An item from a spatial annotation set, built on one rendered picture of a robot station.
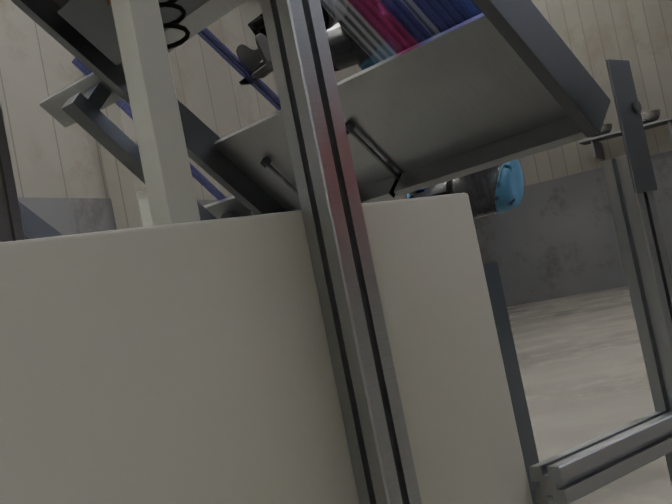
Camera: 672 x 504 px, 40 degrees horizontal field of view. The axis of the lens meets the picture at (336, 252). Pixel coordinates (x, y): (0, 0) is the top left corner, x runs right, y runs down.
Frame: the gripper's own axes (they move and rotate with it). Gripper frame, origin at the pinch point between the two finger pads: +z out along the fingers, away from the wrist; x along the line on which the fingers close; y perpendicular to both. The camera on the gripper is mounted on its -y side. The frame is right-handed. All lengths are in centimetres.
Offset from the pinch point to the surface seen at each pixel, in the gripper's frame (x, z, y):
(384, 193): 9.3, -1.0, -25.9
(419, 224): 49, 34, -15
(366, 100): 17.5, -0.8, -10.7
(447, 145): 23.3, -4.0, -22.8
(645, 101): -492, -943, -408
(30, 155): -465, -196, -4
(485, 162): 30.6, -0.8, -25.9
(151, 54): 48, 48, 13
